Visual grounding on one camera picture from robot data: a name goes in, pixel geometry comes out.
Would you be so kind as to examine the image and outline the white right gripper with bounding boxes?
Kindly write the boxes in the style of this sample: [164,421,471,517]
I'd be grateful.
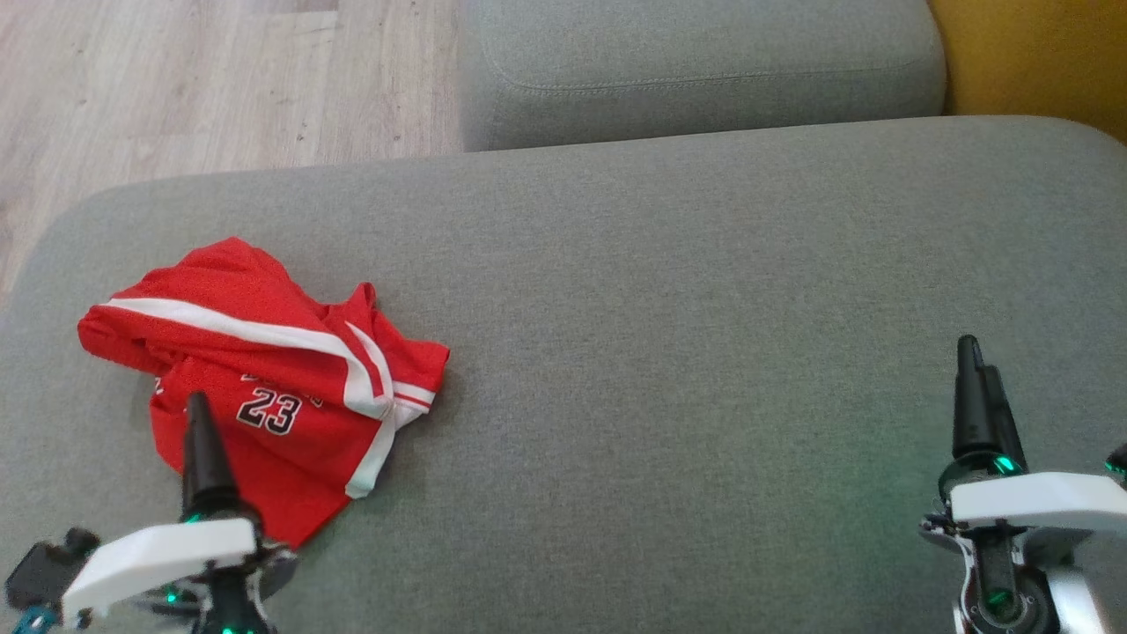
[921,334,1127,553]

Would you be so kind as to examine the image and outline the wide yellow sofa backrest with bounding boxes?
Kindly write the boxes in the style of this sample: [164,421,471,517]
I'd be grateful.
[929,0,1127,146]

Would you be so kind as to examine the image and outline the medium grey sofa seat cushion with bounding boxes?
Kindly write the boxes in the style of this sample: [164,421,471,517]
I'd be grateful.
[458,0,947,152]

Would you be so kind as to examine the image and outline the red jersey shirt white sleeves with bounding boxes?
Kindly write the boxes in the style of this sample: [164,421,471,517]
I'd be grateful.
[148,280,452,549]

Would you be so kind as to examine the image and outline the red shorts white side stripe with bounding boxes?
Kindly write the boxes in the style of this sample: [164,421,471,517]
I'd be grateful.
[77,236,397,420]

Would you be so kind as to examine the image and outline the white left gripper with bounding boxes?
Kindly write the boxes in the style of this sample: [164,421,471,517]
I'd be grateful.
[62,392,300,634]

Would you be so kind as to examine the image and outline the large grey sofa seat cushion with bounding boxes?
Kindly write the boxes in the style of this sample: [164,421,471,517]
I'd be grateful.
[0,114,1127,634]

